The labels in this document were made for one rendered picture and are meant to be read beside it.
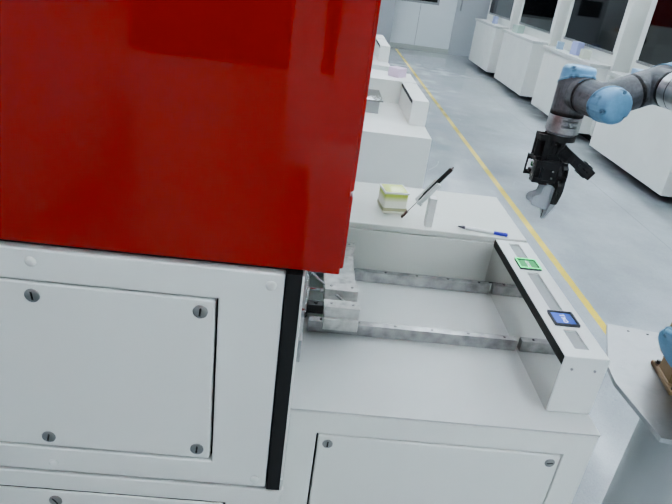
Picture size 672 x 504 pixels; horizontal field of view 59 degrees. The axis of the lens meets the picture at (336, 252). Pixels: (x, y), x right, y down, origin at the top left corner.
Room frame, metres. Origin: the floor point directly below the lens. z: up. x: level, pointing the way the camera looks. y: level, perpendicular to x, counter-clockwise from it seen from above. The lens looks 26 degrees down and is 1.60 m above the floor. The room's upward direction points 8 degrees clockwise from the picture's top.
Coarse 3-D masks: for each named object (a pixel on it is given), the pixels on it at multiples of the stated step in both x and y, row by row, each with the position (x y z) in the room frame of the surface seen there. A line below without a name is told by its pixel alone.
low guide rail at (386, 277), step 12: (360, 276) 1.45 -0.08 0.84; (372, 276) 1.45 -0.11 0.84; (384, 276) 1.46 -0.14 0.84; (396, 276) 1.46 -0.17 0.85; (408, 276) 1.46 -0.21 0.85; (420, 276) 1.47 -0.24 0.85; (432, 276) 1.48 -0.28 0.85; (432, 288) 1.47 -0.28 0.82; (444, 288) 1.47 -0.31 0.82; (456, 288) 1.47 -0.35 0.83; (468, 288) 1.47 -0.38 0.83; (480, 288) 1.47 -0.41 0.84
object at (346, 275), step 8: (344, 264) 1.42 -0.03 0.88; (352, 264) 1.43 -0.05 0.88; (344, 272) 1.38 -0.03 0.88; (352, 272) 1.38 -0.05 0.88; (328, 280) 1.32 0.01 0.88; (336, 280) 1.33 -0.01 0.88; (344, 280) 1.33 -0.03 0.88; (352, 280) 1.34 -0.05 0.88; (328, 320) 1.14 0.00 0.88; (336, 320) 1.14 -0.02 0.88; (344, 320) 1.15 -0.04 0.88; (352, 320) 1.15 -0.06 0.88; (328, 328) 1.14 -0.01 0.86; (336, 328) 1.14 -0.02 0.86; (344, 328) 1.14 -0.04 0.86; (352, 328) 1.14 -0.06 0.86
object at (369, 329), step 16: (320, 320) 1.18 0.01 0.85; (368, 336) 1.18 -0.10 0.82; (384, 336) 1.18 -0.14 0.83; (400, 336) 1.19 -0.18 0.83; (416, 336) 1.19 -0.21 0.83; (432, 336) 1.19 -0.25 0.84; (448, 336) 1.20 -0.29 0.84; (464, 336) 1.20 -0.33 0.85; (480, 336) 1.20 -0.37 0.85; (496, 336) 1.21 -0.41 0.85; (512, 336) 1.22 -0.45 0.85
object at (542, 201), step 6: (546, 186) 1.38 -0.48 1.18; (552, 186) 1.38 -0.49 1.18; (546, 192) 1.38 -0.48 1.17; (552, 192) 1.37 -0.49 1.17; (534, 198) 1.38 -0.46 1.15; (540, 198) 1.38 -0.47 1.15; (546, 198) 1.38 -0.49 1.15; (534, 204) 1.38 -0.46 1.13; (540, 204) 1.38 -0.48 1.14; (546, 204) 1.38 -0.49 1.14; (546, 210) 1.38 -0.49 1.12
